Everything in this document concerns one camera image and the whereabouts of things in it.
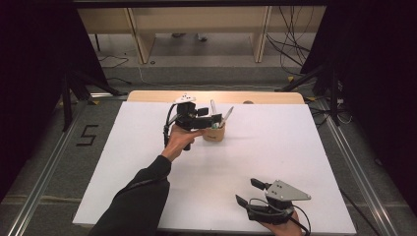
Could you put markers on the aluminium floor rail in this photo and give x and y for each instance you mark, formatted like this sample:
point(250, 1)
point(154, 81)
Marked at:
point(46, 173)
point(357, 164)

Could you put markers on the black curtain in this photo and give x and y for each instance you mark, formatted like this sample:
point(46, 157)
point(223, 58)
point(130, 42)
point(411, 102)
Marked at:
point(377, 82)
point(32, 65)

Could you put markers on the white pen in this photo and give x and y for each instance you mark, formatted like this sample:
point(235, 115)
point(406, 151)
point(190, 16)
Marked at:
point(213, 106)

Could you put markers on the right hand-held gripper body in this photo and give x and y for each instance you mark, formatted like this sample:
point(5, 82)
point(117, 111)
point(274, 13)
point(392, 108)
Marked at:
point(286, 193)

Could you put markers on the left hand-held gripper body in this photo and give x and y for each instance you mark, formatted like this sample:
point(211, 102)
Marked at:
point(188, 118)

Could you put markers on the white table sheet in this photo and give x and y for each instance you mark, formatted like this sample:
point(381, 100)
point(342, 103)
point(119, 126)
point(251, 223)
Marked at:
point(246, 154)

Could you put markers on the clear pen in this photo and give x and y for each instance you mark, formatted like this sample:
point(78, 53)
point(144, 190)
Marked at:
point(228, 113)

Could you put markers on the person's right hand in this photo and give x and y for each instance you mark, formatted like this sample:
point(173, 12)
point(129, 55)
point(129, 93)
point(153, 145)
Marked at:
point(286, 229)

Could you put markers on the black metal stand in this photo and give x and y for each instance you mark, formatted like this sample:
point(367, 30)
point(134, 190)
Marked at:
point(333, 95)
point(67, 101)

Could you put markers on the light wooden desk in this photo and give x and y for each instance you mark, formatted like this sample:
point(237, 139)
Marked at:
point(196, 19)

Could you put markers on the person's left hand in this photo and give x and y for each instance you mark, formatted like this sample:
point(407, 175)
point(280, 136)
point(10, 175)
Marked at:
point(178, 142)

